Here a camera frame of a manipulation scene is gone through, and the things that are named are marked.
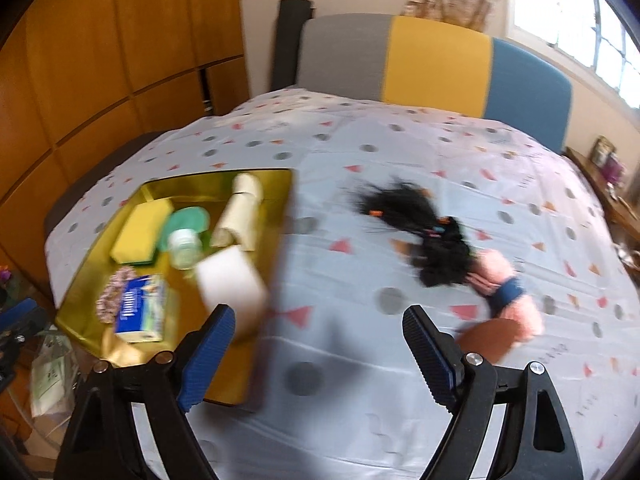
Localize gold metal tray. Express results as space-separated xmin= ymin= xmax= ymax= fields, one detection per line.
xmin=54 ymin=167 xmax=296 ymax=406

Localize clear plastic bag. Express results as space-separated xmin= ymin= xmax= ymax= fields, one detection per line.
xmin=30 ymin=335 xmax=76 ymax=421

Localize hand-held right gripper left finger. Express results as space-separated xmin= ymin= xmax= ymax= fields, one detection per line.
xmin=52 ymin=304 xmax=237 ymax=480

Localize window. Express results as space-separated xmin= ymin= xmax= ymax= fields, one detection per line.
xmin=510 ymin=0 xmax=640 ymax=106

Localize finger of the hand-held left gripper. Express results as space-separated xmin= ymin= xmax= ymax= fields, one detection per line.
xmin=0 ymin=297 xmax=46 ymax=336

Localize white foam sponge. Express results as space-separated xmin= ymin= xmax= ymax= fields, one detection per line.
xmin=194 ymin=245 xmax=271 ymax=336

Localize patterned white tablecloth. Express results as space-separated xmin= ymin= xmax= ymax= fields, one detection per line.
xmin=44 ymin=87 xmax=638 ymax=480

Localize black-haired doll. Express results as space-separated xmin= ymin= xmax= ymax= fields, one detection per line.
xmin=350 ymin=177 xmax=546 ymax=361

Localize yellow green-backed sponge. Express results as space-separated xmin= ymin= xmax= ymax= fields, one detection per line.
xmin=110 ymin=199 xmax=176 ymax=266

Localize wooden wardrobe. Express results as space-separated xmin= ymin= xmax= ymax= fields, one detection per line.
xmin=0 ymin=0 xmax=251 ymax=311

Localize patterned fabric scrunchie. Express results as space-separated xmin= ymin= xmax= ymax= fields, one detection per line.
xmin=96 ymin=267 xmax=138 ymax=321

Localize blue tissue packet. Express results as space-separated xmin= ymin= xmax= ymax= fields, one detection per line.
xmin=114 ymin=274 xmax=171 ymax=343

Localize black rolled mat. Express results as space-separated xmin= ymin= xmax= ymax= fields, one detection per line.
xmin=270 ymin=0 xmax=316 ymax=92

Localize green silicone travel bottle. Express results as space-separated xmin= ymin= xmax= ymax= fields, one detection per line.
xmin=159 ymin=206 xmax=211 ymax=271

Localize picture frame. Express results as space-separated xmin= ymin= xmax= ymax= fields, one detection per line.
xmin=590 ymin=136 xmax=617 ymax=168

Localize wooden side shelf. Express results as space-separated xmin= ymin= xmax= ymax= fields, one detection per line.
xmin=565 ymin=147 xmax=640 ymax=271

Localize grey yellow blue chair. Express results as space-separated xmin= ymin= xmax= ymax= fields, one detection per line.
xmin=297 ymin=14 xmax=573 ymax=153

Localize beige bandage roll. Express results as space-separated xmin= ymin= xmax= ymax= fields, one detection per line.
xmin=210 ymin=172 xmax=264 ymax=251

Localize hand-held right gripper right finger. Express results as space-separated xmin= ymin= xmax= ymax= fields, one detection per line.
xmin=402 ymin=305 xmax=586 ymax=480

